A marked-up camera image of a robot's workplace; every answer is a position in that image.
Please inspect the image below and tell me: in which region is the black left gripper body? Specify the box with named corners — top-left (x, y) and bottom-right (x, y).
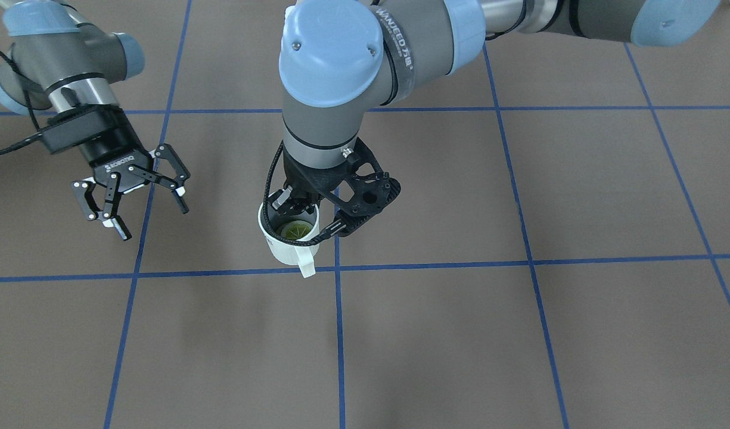
top-left (281, 149), bottom-right (336, 209)

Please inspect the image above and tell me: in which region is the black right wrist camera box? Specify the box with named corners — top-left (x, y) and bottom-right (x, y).
top-left (39, 105), bottom-right (122, 154)

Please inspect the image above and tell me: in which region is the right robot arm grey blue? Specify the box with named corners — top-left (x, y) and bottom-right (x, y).
top-left (0, 1), bottom-right (190, 241)

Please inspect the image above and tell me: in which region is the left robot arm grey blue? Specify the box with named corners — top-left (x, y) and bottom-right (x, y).
top-left (268, 1), bottom-right (719, 218)

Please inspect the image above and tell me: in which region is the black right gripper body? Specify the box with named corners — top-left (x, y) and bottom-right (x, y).
top-left (79, 106), bottom-right (153, 194)

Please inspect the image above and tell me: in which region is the green lemon slice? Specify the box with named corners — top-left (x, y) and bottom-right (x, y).
top-left (277, 220), bottom-right (313, 241)

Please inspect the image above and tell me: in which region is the black braided camera cable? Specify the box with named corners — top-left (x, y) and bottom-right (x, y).
top-left (262, 141), bottom-right (341, 246)

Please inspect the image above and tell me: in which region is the white ribbed ceramic mug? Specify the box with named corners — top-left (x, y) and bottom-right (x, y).
top-left (258, 204), bottom-right (319, 278)

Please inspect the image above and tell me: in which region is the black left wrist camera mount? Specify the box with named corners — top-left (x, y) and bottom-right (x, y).
top-left (310, 138), bottom-right (401, 237)

